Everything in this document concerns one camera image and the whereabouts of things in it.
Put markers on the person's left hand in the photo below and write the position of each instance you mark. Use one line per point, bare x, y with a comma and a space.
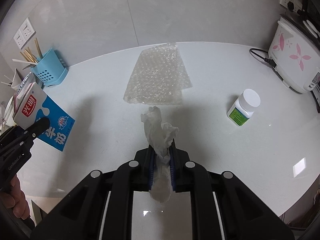
14, 198

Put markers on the clear bubble wrap sheet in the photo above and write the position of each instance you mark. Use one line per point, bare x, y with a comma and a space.
158, 78

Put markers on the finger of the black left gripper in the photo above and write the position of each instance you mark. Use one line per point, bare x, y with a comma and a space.
37, 128

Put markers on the white wall socket right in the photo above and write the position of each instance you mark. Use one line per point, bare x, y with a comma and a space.
291, 5

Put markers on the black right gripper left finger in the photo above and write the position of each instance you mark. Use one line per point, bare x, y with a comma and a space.
152, 164

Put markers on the wooden chopsticks bundle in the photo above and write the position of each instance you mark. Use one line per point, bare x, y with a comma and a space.
29, 57

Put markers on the white floral rice cooker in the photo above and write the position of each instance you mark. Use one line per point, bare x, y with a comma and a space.
296, 57

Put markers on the white wall socket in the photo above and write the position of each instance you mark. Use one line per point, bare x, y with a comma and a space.
24, 33
291, 5

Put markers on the white tissue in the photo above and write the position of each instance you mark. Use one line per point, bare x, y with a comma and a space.
160, 137

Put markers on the blue utensil holder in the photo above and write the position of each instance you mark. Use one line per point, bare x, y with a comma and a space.
49, 69

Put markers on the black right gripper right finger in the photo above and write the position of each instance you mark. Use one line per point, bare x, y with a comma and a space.
172, 164

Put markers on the blue white milk carton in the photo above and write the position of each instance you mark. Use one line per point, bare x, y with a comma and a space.
33, 106

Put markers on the white pill bottle green label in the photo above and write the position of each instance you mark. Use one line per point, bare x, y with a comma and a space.
244, 107

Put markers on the white wall socket left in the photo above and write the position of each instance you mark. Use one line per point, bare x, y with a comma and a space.
24, 33

